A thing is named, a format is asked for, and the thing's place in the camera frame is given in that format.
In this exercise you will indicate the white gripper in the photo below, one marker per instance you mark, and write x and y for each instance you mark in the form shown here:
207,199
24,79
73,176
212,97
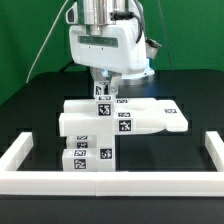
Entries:
108,38

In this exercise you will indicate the white tagged cube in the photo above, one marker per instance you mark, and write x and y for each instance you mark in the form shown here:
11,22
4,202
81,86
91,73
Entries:
104,105
100,88

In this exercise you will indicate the white chair back piece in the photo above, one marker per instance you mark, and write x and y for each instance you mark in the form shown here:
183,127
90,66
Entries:
129,116

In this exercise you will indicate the white chair seat piece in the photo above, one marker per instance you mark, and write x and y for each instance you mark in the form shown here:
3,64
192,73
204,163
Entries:
106,153

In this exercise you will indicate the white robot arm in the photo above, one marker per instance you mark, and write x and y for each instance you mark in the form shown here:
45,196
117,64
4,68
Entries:
152,46

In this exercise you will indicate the white U-shaped frame fence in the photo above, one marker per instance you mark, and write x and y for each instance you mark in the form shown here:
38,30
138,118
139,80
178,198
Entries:
13,181

